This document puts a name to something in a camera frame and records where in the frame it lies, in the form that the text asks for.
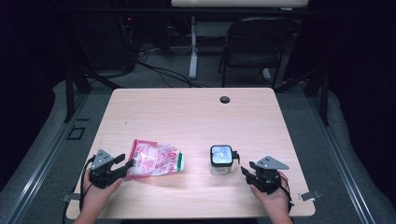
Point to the black folding chair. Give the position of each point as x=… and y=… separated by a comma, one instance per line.
x=258, y=37

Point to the grey tape strip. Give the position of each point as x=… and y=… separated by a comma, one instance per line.
x=309, y=195
x=73, y=197

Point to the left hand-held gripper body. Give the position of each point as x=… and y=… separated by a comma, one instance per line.
x=102, y=175

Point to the white desk leg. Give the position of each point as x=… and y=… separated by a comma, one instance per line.
x=193, y=56

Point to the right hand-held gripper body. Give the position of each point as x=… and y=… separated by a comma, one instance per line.
x=267, y=180

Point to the clear jar with black lid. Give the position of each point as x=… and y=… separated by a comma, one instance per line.
x=221, y=158

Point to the white block on floor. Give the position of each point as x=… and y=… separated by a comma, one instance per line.
x=266, y=74

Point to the person's left hand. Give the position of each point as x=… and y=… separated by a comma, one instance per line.
x=95, y=199

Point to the grey metal floor rail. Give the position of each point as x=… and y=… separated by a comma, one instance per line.
x=40, y=161
x=341, y=161

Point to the person's right hand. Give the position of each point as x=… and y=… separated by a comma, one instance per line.
x=277, y=203

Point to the black equipment with red light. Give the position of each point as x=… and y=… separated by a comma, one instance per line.
x=106, y=43

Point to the pink printed plastic bag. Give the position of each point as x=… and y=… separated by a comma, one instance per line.
x=155, y=160

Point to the black metal stand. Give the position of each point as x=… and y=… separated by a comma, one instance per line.
x=70, y=93
x=324, y=99

